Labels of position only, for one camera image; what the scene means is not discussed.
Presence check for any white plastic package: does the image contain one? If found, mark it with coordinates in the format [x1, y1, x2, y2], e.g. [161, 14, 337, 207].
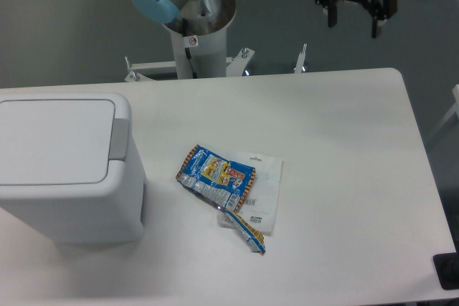
[217, 151, 283, 235]

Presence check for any black object at table edge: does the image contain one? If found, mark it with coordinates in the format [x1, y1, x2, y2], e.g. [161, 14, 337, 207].
[433, 252, 458, 290]

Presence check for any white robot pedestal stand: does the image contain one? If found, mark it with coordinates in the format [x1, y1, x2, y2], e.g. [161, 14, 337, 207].
[123, 22, 309, 82]

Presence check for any grey trash can push button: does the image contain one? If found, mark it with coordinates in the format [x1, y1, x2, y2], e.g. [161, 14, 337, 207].
[108, 118, 131, 161]

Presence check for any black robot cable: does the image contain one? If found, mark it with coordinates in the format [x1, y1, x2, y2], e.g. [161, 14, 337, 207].
[181, 17, 199, 80]

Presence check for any blue snack wrapper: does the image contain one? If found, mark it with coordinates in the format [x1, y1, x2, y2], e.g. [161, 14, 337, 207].
[176, 145, 266, 255]

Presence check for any white plastic trash can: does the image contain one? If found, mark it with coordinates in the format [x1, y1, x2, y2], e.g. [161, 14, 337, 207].
[1, 92, 146, 244]

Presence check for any white furniture frame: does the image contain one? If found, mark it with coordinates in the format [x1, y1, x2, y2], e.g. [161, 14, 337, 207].
[425, 85, 458, 150]

